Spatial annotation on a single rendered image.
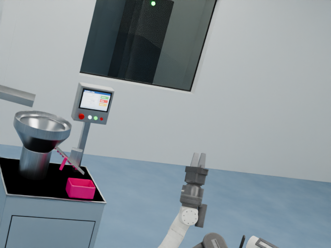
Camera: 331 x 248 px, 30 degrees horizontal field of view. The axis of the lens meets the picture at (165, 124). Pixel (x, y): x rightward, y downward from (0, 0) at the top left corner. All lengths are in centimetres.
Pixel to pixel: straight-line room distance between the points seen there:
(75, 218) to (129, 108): 299
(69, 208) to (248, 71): 380
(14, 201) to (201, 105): 368
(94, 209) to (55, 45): 276
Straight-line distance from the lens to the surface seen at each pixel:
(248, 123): 742
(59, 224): 393
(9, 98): 445
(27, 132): 383
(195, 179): 246
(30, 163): 398
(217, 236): 263
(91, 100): 405
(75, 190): 386
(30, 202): 383
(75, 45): 640
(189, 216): 244
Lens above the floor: 238
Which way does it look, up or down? 16 degrees down
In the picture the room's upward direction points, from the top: 16 degrees clockwise
